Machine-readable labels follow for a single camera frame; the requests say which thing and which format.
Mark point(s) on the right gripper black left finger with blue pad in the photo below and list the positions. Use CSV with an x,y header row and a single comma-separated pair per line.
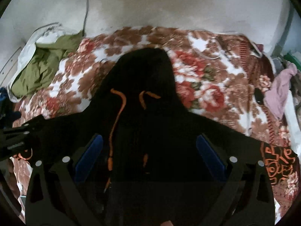
x,y
57,193

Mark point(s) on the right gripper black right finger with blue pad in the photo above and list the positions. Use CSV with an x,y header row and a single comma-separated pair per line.
x,y
246,196

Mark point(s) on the black hoodie orange print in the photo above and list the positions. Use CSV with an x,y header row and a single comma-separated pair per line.
x,y
149,171

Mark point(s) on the blue folded garment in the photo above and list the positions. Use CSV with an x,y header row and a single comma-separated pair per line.
x,y
4,101

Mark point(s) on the olive green garment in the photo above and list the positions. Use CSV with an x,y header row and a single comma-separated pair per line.
x,y
42,68

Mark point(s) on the white cloth at bed edge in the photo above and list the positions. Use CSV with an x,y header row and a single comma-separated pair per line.
x,y
292,122

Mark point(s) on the black oval remote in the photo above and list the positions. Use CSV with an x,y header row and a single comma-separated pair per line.
x,y
259,96

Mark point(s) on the pink cloth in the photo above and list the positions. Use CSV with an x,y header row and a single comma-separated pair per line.
x,y
275,98

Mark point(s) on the white sheet under green garment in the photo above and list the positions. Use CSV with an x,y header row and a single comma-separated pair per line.
x,y
45,35

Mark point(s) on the floral brown red blanket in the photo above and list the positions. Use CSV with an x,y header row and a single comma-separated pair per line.
x,y
216,75

